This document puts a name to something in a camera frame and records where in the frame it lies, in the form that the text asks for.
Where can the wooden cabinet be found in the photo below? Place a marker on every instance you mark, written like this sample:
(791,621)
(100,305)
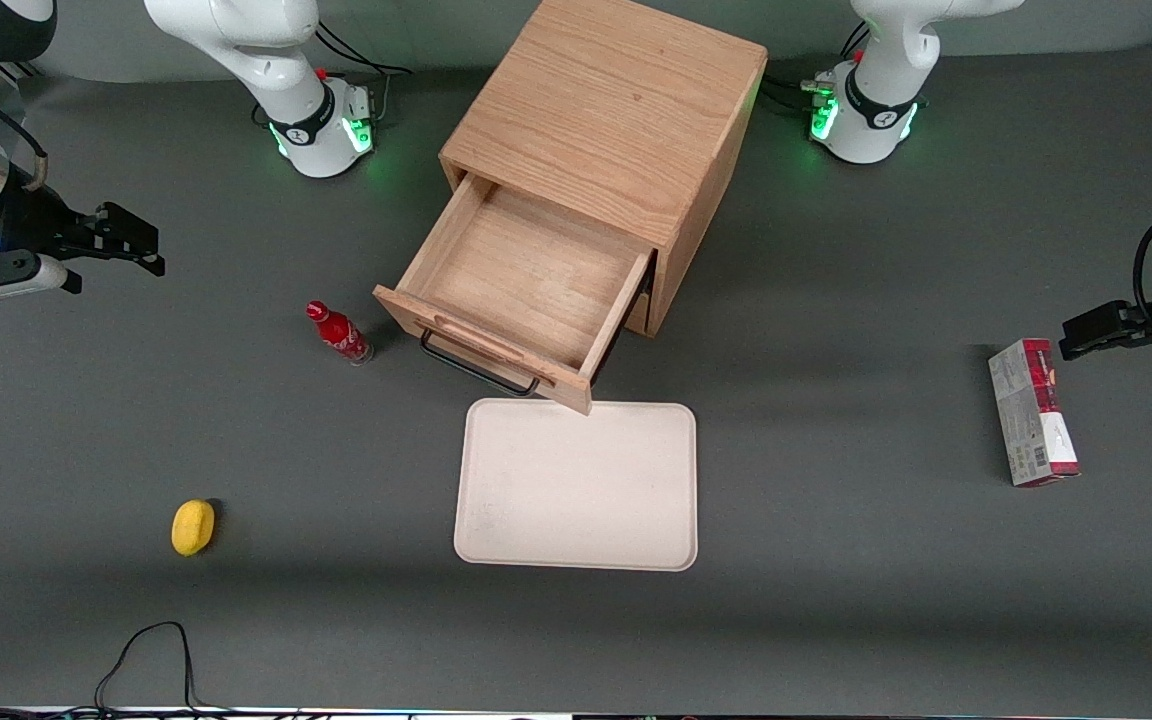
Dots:
(616,100)

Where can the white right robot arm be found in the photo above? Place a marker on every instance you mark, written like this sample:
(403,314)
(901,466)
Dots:
(276,60)

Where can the yellow lemon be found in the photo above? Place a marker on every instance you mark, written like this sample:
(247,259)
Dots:
(192,527)

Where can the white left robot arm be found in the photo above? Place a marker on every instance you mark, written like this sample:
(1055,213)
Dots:
(886,70)

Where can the red and grey carton box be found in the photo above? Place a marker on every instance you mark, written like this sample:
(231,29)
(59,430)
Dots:
(1033,410)

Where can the beige plastic tray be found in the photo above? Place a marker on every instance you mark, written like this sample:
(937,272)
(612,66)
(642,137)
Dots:
(576,485)

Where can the wooden drawer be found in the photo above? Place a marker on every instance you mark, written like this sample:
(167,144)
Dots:
(526,270)

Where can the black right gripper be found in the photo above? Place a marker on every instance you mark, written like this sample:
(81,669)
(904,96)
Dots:
(28,222)

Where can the red cola bottle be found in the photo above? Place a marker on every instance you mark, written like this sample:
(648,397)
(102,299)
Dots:
(339,333)

